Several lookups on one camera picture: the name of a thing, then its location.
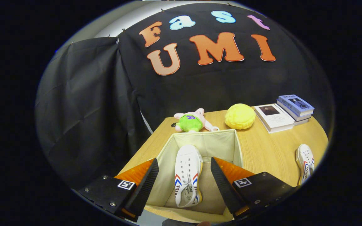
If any black backdrop cloth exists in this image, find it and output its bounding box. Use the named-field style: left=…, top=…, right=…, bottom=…
left=34, top=3, right=335, bottom=189

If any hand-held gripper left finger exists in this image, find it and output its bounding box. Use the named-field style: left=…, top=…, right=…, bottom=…
left=77, top=158, right=160, bottom=223

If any white shoe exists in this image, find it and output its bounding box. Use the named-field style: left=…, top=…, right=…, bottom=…
left=174, top=144, right=204, bottom=208
left=296, top=144, right=315, bottom=186

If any blue book with figure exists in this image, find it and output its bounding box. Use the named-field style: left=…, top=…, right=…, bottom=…
left=277, top=94, right=315, bottom=117

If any cream fabric storage box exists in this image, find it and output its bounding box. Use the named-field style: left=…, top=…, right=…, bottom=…
left=143, top=129, right=244, bottom=224

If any white book with portrait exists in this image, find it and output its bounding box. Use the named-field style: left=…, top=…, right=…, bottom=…
left=253, top=104, right=295, bottom=134

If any yellow round plush ball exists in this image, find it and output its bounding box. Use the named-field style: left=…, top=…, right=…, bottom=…
left=224, top=103, right=256, bottom=130

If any pink and green plush toy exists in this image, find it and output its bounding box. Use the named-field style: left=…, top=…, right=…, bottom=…
left=174, top=108, right=220, bottom=133

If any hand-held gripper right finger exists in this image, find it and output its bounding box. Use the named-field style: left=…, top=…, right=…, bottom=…
left=210, top=157, right=294, bottom=220

